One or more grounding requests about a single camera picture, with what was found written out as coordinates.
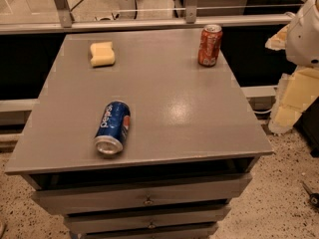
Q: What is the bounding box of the middle grey drawer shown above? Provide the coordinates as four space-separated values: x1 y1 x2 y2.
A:
65 204 230 234

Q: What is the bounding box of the grey drawer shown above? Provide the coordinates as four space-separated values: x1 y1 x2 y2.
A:
82 223 218 239
65 204 230 234
32 173 252 214

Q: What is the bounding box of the red coke can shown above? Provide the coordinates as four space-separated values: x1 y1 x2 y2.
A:
197 24 222 67

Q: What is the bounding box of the blue pepsi can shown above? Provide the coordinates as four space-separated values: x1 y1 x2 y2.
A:
94 101 131 155

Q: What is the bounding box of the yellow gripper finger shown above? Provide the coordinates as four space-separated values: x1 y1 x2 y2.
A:
265 25 288 51
268 66 319 134

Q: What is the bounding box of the black caster wheel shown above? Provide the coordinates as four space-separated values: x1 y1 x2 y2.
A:
302 182 319 208

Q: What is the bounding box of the white cable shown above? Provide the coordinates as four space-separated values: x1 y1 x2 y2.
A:
252 107 274 116

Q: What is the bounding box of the top grey drawer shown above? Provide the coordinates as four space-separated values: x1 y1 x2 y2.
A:
32 173 252 214

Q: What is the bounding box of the bottom grey drawer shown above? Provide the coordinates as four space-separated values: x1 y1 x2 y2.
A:
82 223 218 239

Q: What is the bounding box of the grey drawer cabinet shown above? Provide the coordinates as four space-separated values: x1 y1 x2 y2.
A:
4 28 274 239

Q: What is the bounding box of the metal window rail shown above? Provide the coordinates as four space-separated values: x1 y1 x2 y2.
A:
0 0 298 35

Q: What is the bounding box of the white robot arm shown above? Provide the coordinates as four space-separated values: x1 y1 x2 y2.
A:
265 0 319 134

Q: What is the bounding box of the yellow sponge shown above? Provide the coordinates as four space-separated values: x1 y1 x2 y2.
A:
90 42 116 67

